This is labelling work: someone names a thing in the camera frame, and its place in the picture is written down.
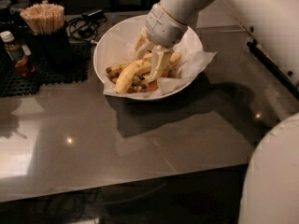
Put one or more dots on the black cup holder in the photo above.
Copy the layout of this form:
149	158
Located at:
57	50

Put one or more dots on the yellow banana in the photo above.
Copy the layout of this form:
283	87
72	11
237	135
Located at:
125	79
141	82
115	70

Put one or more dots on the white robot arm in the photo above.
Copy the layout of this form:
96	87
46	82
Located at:
270	192

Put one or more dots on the black rubber grid mat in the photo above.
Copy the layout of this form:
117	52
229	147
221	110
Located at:
11	84

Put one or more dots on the wooden stir sticks bundle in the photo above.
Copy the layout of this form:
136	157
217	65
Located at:
44	19

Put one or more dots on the black power adapter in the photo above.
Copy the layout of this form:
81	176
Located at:
92	15

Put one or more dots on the white bowl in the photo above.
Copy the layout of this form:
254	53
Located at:
109	47

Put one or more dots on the small brown sauce bottle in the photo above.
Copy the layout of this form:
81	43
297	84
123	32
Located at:
21	62

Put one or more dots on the white paper liner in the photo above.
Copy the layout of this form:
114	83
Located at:
190	66

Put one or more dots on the black wire condiment rack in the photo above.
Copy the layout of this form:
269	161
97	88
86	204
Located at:
272	68

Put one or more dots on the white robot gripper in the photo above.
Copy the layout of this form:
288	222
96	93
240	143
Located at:
164	27

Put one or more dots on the dark lidded jar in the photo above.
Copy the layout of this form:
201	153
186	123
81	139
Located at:
10	13

